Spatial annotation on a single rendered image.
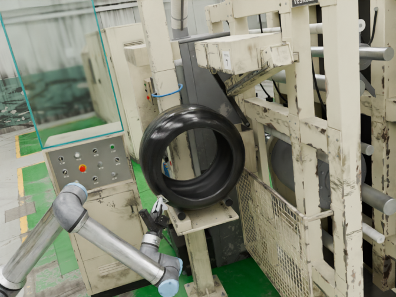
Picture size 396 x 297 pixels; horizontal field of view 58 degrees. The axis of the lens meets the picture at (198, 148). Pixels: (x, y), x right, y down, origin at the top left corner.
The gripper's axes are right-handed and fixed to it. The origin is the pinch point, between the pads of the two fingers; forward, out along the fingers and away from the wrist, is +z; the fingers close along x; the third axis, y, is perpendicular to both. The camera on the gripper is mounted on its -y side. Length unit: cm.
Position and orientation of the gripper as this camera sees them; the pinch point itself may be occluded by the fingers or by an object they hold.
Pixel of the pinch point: (159, 198)
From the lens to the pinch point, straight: 192.6
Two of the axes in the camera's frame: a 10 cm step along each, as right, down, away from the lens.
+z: 2.0, -8.3, 5.2
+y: 6.9, 5.0, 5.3
